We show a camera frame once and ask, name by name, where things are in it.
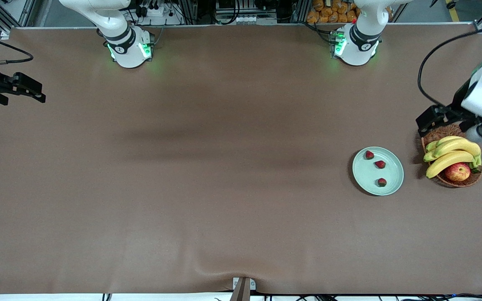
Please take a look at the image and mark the pale green round plate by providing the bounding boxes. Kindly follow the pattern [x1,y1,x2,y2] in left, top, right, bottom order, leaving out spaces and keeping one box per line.
[352,146,405,196]

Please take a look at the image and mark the yellow banana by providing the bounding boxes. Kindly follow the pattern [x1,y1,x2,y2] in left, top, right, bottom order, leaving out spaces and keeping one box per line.
[426,135,466,153]
[423,138,482,168]
[426,150,476,179]

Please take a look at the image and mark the brown wicker basket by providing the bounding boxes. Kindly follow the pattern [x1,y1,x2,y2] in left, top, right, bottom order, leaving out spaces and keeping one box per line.
[421,123,482,188]

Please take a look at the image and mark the red apple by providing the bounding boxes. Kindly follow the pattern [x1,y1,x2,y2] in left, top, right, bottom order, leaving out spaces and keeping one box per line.
[445,163,472,182]

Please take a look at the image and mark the white power strip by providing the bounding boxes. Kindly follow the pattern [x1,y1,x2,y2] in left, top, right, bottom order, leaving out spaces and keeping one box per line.
[138,3,167,18]

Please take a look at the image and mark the bag of orange buns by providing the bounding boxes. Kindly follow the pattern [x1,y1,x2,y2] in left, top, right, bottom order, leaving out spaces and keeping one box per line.
[306,0,359,24]

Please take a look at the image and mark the table cover cloth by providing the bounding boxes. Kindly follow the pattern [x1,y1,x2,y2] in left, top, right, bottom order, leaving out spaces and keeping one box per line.
[0,23,482,295]

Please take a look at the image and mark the white connector strip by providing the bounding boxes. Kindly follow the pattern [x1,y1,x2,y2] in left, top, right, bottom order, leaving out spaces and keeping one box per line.
[233,15,277,25]

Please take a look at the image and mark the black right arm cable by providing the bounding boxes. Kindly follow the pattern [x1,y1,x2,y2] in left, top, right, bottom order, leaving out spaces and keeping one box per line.
[0,27,34,67]

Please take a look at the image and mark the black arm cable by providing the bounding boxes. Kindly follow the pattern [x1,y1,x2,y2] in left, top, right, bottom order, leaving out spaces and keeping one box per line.
[417,25,482,107]
[0,27,34,67]

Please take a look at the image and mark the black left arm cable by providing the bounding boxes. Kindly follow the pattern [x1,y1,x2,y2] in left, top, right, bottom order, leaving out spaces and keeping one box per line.
[417,25,482,107]

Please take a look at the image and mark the white clamp bracket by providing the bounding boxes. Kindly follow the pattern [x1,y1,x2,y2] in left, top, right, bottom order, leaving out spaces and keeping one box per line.
[233,277,256,291]

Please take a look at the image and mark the grey mount bar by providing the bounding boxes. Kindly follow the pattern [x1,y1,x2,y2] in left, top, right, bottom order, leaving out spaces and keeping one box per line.
[229,278,251,301]

